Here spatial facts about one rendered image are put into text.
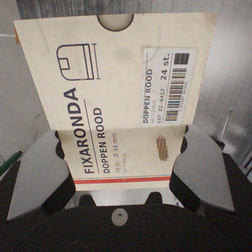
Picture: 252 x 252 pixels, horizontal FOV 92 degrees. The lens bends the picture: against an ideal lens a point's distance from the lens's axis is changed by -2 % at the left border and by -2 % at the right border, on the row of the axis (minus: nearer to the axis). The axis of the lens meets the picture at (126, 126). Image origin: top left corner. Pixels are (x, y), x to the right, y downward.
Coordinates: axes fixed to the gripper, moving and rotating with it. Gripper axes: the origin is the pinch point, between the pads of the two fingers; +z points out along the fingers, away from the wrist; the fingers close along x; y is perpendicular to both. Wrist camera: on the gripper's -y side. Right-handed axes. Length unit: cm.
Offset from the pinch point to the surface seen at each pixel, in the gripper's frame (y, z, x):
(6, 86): 14, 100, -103
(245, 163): 25.9, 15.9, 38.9
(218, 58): -4.7, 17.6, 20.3
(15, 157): 86, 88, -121
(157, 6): -13.3, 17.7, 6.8
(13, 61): -5, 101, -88
